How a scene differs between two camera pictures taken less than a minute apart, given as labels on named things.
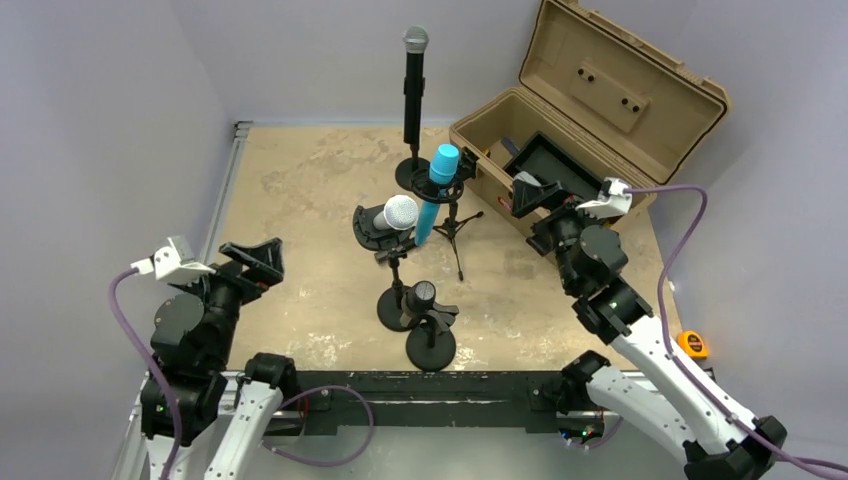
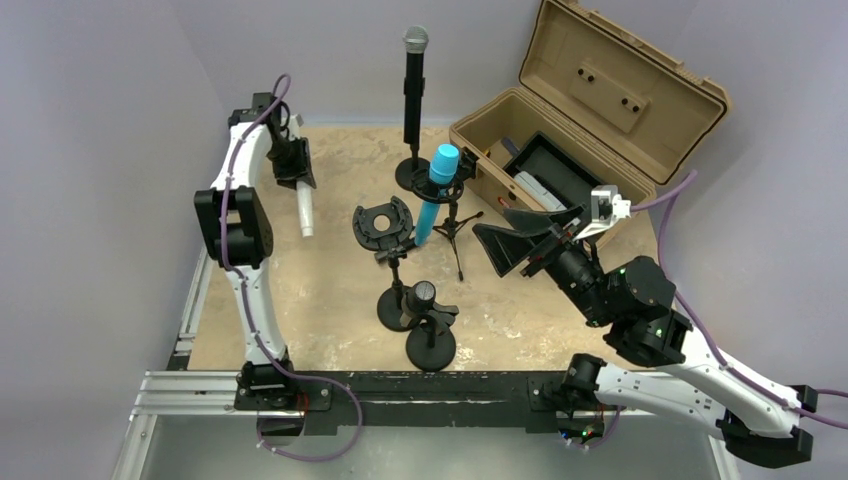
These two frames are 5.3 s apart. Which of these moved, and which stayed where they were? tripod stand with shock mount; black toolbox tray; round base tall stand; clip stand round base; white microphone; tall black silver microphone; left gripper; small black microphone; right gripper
Moved: right gripper; left gripper; white microphone
Stayed: tripod stand with shock mount; black toolbox tray; tall black silver microphone; round base tall stand; clip stand round base; small black microphone
